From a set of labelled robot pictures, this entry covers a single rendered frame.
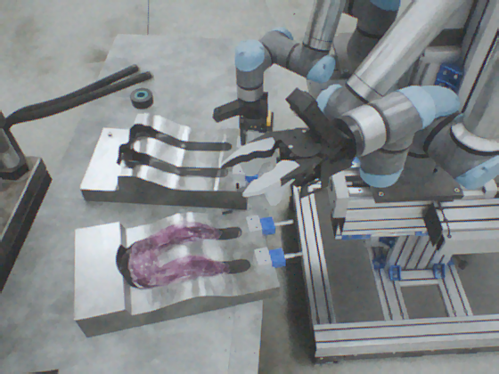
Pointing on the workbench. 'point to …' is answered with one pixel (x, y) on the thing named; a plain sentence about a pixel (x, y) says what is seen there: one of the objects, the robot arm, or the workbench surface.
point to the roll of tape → (142, 98)
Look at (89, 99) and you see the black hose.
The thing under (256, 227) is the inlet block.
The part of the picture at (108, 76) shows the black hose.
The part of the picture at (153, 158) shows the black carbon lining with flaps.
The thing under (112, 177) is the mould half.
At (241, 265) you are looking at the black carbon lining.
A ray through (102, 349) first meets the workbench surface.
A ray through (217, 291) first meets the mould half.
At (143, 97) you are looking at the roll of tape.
